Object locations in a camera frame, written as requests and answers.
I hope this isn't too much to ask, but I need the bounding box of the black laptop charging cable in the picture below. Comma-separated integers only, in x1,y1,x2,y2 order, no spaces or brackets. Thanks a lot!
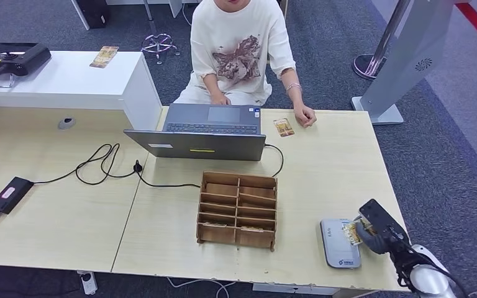
32,142,285,189

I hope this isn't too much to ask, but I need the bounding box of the person's ID card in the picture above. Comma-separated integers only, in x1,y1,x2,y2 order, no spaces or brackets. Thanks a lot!
342,219,373,247

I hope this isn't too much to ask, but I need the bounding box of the person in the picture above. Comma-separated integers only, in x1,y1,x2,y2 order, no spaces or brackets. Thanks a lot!
173,0,317,129

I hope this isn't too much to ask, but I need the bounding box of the grey laptop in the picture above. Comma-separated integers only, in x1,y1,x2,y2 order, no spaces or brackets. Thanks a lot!
123,102,267,162

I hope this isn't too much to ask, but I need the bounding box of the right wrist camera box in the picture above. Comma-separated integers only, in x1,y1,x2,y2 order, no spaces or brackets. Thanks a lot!
358,199,411,248

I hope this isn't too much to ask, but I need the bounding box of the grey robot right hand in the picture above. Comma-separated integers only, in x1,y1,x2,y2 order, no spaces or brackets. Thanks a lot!
355,221,393,256

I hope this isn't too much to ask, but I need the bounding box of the silver kiosk stand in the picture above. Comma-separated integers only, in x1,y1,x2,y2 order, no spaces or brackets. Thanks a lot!
350,0,457,126

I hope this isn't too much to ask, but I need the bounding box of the white power strip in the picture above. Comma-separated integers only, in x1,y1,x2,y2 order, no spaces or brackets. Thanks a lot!
77,270,99,296

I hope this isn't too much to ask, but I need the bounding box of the white floor cable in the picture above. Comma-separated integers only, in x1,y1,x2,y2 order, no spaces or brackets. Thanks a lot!
181,3,193,27

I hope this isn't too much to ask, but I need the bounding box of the person's right hand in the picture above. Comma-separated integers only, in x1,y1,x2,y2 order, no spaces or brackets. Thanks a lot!
210,92,232,106

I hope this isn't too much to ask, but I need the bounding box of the person's left hand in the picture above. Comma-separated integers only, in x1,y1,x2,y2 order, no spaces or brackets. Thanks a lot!
294,102,317,129

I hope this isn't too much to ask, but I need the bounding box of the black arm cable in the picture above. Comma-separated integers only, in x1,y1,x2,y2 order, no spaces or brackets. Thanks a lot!
388,235,470,298

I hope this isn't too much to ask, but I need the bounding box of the patterned long brown card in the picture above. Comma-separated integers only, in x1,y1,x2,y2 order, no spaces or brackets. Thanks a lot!
89,45,119,69

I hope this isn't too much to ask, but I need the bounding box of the black power adapter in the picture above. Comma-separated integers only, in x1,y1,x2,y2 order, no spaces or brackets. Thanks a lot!
0,176,34,215

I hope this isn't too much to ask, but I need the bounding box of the wooden card organizer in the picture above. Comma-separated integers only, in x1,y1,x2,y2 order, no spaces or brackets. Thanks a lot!
196,171,278,253

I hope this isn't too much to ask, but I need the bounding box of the black computer tower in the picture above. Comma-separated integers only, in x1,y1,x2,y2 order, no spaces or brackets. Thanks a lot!
76,0,110,30

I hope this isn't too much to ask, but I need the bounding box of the white desk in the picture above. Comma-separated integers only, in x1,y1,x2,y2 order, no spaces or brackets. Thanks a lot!
70,0,200,31

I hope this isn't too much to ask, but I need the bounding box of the white counter cabinet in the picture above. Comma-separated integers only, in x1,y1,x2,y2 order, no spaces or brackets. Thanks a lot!
0,50,163,132

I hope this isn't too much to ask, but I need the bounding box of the chrome chair base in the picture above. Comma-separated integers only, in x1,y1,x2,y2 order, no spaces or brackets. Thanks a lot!
140,0,181,65

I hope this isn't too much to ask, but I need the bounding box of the white grey card reader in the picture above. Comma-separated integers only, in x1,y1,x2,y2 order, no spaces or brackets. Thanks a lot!
320,218,362,270

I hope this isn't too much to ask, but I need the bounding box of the chrome stanchion post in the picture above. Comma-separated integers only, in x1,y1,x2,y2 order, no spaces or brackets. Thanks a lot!
352,0,411,81

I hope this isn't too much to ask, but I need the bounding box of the black desktop device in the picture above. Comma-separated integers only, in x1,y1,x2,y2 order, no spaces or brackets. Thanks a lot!
0,42,52,78

